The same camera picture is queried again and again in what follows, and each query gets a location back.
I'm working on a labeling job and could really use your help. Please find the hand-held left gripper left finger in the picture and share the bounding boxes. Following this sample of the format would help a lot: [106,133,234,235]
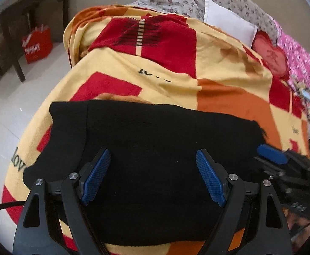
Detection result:
[12,147,111,255]

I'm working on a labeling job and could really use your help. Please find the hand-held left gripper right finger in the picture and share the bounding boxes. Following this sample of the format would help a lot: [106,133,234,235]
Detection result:
[195,149,295,255]

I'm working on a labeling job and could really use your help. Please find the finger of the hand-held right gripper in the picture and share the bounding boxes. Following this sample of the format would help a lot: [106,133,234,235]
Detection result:
[253,157,284,178]
[257,143,290,165]

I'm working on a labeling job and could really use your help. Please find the black pants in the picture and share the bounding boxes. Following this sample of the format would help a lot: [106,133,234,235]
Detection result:
[22,99,268,246]

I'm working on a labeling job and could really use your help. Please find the pink printed blanket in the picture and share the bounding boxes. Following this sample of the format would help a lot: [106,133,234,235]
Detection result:
[273,18,310,139]

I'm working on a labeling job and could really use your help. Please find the red heart pillow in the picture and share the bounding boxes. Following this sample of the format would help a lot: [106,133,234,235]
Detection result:
[252,30,289,78]

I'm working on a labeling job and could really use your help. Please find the red yellow printed blanket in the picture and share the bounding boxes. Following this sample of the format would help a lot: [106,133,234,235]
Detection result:
[1,4,310,255]

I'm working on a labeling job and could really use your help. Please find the white pillow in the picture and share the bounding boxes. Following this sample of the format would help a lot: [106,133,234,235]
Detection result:
[203,0,259,47]

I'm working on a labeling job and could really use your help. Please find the red shopping bag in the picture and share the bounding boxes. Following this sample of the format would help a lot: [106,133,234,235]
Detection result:
[22,24,53,64]

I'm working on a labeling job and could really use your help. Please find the large floral quilt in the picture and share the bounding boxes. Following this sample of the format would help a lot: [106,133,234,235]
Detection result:
[183,0,279,43]

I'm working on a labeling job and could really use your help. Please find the dark wooden table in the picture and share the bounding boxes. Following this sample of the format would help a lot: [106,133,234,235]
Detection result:
[0,0,70,83]

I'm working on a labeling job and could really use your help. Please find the black cable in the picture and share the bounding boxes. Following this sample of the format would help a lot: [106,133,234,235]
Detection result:
[0,200,27,215]

